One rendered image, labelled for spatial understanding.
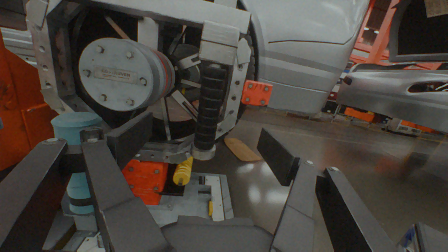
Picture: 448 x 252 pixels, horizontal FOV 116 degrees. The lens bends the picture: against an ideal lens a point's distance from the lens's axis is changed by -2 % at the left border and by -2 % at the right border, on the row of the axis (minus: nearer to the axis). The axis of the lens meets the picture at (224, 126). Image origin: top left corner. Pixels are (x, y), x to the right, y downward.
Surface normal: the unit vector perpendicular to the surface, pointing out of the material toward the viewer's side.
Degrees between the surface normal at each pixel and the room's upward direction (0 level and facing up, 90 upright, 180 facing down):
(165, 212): 0
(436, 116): 107
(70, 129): 102
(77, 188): 92
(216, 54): 90
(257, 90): 90
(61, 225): 0
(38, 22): 90
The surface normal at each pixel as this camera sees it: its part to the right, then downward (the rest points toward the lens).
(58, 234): 0.18, -0.93
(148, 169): 0.11, 0.34
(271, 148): -0.98, -0.13
